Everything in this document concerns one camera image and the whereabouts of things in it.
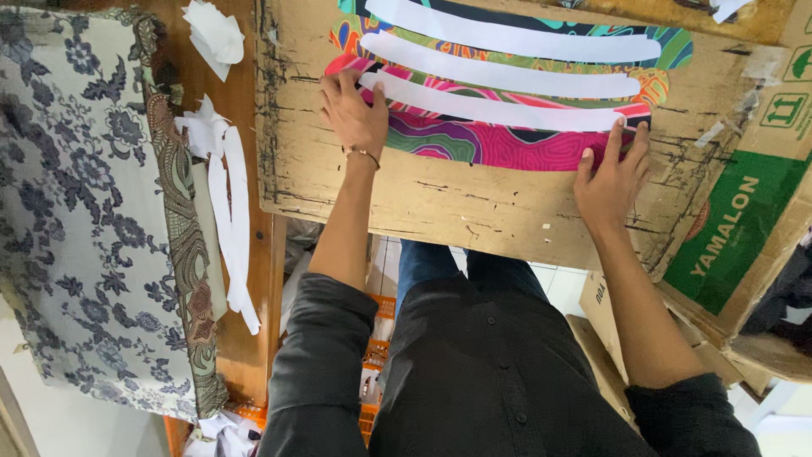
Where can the dark cloth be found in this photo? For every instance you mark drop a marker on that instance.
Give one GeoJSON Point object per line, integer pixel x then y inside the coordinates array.
{"type": "Point", "coordinates": [786, 292]}

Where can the plain brown cardboard box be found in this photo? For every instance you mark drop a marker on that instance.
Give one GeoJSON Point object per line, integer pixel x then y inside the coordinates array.
{"type": "Point", "coordinates": [599, 304]}

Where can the person's black shirt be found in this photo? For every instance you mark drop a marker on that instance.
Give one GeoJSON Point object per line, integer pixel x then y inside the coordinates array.
{"type": "Point", "coordinates": [495, 381]}

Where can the brown cardboard piece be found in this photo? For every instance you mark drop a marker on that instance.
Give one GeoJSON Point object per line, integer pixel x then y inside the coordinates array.
{"type": "Point", "coordinates": [634, 19]}

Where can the worn cardboard work sheet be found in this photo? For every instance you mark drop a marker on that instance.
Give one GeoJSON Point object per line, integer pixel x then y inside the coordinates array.
{"type": "Point", "coordinates": [444, 203]}

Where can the heap of white paper scraps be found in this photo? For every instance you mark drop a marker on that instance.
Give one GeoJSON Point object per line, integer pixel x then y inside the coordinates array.
{"type": "Point", "coordinates": [222, 438]}

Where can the teal black patterned fabric piece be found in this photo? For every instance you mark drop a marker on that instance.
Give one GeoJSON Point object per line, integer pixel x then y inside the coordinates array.
{"type": "Point", "coordinates": [675, 51]}

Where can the white paper strip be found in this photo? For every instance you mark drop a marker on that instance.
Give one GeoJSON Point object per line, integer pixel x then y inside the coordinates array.
{"type": "Point", "coordinates": [507, 39]}
{"type": "Point", "coordinates": [495, 109]}
{"type": "Point", "coordinates": [507, 75]}

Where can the person's left hand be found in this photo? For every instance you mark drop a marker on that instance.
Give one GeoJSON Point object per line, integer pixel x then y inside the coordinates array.
{"type": "Point", "coordinates": [355, 120]}

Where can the person's blue jeans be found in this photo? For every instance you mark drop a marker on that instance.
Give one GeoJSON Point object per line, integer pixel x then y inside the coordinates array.
{"type": "Point", "coordinates": [425, 266]}

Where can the orange green patterned fabric piece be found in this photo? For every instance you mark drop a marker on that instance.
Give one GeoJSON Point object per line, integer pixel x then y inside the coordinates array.
{"type": "Point", "coordinates": [656, 86]}

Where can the orange plastic crate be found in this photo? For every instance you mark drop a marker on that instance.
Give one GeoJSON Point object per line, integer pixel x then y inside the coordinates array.
{"type": "Point", "coordinates": [379, 352]}

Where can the clear plastic bag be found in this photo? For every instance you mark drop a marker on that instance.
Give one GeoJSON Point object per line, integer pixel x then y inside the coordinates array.
{"type": "Point", "coordinates": [299, 244]}

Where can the long curved white paper offcut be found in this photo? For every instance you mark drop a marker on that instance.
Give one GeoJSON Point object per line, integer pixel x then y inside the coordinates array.
{"type": "Point", "coordinates": [243, 241]}
{"type": "Point", "coordinates": [219, 203]}

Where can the torn white paper scrap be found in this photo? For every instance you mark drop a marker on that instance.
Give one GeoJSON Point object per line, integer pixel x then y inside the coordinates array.
{"type": "Point", "coordinates": [200, 130]}

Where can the cardboard box with green label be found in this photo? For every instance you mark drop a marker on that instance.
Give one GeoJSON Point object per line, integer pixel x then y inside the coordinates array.
{"type": "Point", "coordinates": [736, 235]}

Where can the pink patterned fabric piece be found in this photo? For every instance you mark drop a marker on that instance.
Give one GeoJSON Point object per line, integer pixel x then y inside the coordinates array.
{"type": "Point", "coordinates": [495, 149]}

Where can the small white paper scrap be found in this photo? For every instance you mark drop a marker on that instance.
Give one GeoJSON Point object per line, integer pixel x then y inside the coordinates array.
{"type": "Point", "coordinates": [728, 7]}

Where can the crumpled white paper scrap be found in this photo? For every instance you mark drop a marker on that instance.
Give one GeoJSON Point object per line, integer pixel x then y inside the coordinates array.
{"type": "Point", "coordinates": [215, 35]}

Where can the grey floral batik cloth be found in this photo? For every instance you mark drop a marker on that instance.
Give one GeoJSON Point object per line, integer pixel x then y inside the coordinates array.
{"type": "Point", "coordinates": [89, 203]}

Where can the person's right hand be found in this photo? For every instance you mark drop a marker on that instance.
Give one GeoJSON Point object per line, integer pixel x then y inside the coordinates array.
{"type": "Point", "coordinates": [609, 193]}

